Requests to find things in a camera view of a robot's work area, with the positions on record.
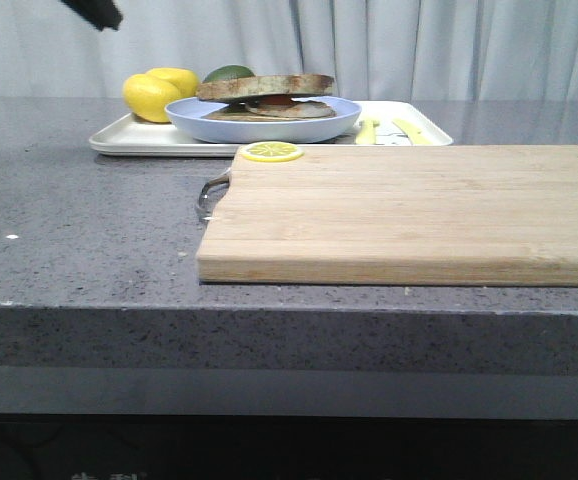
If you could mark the fried egg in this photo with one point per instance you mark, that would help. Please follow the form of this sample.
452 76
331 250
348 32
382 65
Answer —
280 106

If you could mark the lemon slice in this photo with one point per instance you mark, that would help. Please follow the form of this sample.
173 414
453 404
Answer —
271 151

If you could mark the green lime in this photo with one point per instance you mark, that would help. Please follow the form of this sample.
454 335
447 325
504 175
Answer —
228 72

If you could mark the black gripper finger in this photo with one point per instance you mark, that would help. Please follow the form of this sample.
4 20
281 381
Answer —
101 14

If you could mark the yellow plastic fork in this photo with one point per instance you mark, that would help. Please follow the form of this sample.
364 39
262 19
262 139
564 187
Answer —
366 134

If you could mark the grey curtain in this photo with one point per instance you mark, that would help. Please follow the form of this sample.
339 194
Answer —
400 50

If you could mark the yellow lemon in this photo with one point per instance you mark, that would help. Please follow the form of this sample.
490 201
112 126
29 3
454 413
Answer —
185 80
147 96

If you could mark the white bear tray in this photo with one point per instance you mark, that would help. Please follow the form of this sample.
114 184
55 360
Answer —
129 136

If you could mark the front yellow lemon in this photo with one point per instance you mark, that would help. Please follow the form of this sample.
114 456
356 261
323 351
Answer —
147 96

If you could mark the wooden cutting board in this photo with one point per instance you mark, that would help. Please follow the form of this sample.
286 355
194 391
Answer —
494 215

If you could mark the yellow plastic knife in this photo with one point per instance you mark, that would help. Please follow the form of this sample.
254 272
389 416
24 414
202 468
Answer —
413 132

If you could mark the rear yellow lemon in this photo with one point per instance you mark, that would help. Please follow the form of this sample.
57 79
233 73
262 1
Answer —
185 80

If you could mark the bread slice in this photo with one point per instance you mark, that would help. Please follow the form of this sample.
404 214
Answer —
238 114
246 88

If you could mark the light blue plate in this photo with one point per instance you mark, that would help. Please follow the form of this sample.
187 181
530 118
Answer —
190 116

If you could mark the metal cutting board handle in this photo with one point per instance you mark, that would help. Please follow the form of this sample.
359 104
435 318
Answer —
208 196

